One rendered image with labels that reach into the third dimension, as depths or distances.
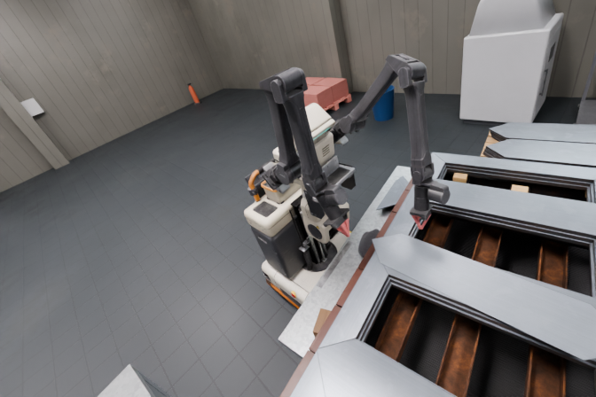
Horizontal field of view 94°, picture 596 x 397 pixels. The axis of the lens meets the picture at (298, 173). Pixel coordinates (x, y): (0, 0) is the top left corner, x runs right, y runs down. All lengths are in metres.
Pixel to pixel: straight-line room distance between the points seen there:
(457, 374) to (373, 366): 0.31
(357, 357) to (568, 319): 0.60
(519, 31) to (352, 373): 3.25
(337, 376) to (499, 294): 0.57
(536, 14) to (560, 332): 2.88
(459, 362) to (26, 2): 8.70
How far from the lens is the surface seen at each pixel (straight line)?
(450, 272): 1.17
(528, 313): 1.13
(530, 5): 3.54
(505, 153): 1.80
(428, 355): 1.36
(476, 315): 1.12
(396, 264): 1.17
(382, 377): 0.99
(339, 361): 1.02
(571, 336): 1.13
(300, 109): 0.88
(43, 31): 8.54
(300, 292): 1.89
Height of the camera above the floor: 1.80
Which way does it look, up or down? 31 degrees down
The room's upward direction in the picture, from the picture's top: 18 degrees counter-clockwise
